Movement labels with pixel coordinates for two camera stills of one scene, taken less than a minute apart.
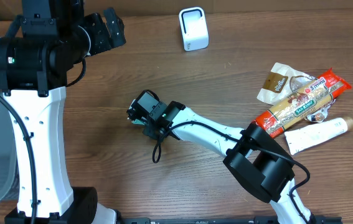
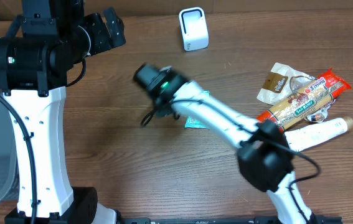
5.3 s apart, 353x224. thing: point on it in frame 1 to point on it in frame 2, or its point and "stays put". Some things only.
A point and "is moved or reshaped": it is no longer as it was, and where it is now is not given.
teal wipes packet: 137,122 is moved or reshaped
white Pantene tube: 301,139 stays put
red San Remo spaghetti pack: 301,102 stays put
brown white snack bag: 281,81 stays put
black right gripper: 155,133 to 165,110
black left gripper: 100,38 stays put
